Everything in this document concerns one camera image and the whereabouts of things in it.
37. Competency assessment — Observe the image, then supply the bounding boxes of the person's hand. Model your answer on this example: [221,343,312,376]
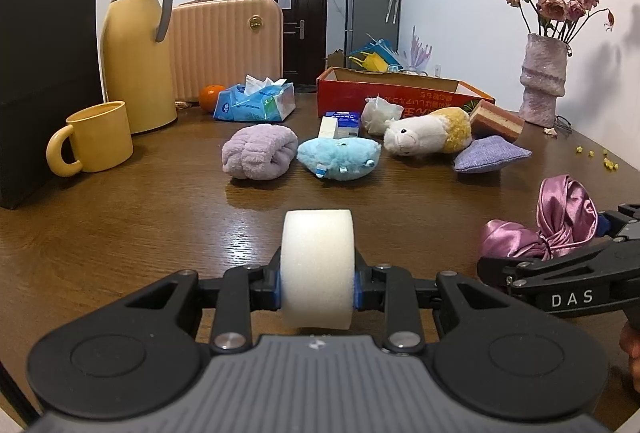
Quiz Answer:
[620,321,640,393]

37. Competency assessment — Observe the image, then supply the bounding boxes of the toast-shaped sponge cake block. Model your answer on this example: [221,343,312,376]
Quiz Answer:
[470,100,524,143]

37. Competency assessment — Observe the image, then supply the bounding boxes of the blue yellow bag pile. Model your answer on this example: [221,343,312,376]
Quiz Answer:
[347,34,406,72]

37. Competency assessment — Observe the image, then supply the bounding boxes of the purple knitted pouch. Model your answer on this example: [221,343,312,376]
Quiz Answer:
[452,135,532,174]

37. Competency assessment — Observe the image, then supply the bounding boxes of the pink hard-shell suitcase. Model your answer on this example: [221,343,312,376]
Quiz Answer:
[167,0,283,102]

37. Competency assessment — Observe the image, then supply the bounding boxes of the dark brown entrance door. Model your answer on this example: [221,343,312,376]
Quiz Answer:
[275,0,328,90]

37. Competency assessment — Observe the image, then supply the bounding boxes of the light blue plush toy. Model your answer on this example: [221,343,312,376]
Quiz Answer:
[296,138,382,182]

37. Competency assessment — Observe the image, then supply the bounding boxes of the blue tissue pack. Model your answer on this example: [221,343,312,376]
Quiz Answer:
[213,75,296,123]

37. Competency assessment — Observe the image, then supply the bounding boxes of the yellow thermos jug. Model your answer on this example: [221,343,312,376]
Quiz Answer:
[101,0,177,134]

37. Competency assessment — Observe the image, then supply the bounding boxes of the yellow ceramic mug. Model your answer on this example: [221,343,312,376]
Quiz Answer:
[46,101,134,178]

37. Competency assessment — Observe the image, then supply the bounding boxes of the purple feather decoration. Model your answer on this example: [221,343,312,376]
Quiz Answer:
[409,26,433,72]

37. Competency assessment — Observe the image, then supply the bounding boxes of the white yellow plush toy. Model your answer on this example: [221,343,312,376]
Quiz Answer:
[383,107,473,157]

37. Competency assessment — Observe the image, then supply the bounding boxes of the pink satin scrunchie bonnet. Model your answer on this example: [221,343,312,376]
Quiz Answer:
[480,175,599,261]

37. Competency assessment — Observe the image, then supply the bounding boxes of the white foam sponge roll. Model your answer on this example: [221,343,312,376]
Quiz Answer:
[280,209,356,330]

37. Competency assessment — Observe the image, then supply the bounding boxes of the black paper shopping bag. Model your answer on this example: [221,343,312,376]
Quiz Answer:
[1,0,103,209]

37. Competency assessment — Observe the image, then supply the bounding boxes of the pink textured vase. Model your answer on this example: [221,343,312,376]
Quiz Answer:
[518,34,570,128]

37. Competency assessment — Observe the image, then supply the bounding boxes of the grey refrigerator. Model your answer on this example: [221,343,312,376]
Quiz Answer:
[344,0,399,56]

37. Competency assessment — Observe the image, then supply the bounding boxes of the lilac towel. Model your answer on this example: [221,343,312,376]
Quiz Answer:
[221,123,298,181]

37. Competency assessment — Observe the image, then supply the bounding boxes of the orange cardboard box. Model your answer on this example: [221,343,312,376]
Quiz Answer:
[317,67,495,118]

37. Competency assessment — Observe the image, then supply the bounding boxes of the small white blue carton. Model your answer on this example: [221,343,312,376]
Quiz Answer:
[318,112,360,140]

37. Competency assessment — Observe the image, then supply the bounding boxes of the clear plastic bag of stuffing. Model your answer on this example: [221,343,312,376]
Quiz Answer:
[360,96,404,136]

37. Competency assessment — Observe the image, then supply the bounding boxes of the orange fruit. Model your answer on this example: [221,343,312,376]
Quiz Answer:
[198,84,226,114]

